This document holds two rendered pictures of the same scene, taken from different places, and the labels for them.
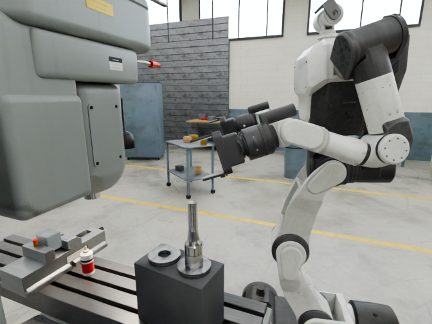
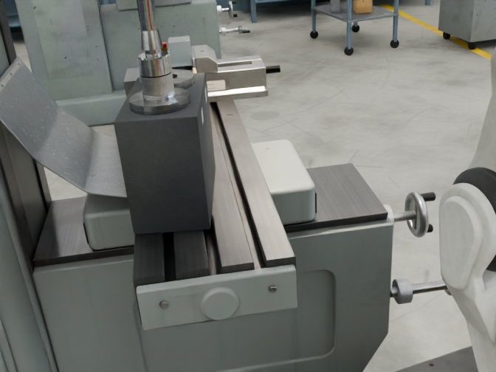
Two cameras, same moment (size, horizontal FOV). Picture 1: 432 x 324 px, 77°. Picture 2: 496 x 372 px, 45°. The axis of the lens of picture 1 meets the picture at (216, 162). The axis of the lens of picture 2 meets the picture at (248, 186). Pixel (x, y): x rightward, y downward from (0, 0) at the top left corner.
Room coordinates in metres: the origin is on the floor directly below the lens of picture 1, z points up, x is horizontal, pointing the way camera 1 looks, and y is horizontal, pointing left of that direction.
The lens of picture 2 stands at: (0.34, -0.76, 1.44)
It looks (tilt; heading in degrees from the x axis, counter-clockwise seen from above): 27 degrees down; 62
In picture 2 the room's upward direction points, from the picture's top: 4 degrees counter-clockwise
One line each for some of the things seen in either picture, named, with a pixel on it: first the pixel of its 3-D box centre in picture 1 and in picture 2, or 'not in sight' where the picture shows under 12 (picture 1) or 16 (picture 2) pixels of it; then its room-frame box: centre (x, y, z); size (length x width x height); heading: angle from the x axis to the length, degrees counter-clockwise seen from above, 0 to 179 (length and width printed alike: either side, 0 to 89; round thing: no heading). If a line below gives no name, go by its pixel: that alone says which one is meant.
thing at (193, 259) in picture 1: (193, 254); (156, 79); (0.63, 0.06, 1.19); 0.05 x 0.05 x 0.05
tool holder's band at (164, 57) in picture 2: (193, 243); (153, 57); (0.63, 0.06, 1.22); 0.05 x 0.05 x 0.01
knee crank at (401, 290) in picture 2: not in sight; (434, 286); (1.26, 0.07, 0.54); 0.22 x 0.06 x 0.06; 159
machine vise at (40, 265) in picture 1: (58, 250); (195, 73); (0.93, 0.60, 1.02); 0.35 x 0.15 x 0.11; 156
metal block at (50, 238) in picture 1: (49, 240); (180, 51); (0.90, 0.61, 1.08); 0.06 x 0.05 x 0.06; 66
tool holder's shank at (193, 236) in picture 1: (193, 222); (147, 15); (0.63, 0.06, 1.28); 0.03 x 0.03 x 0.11
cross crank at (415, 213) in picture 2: not in sight; (402, 216); (1.28, 0.21, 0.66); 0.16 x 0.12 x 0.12; 159
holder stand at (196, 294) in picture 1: (180, 290); (171, 145); (0.66, 0.10, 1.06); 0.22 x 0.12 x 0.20; 61
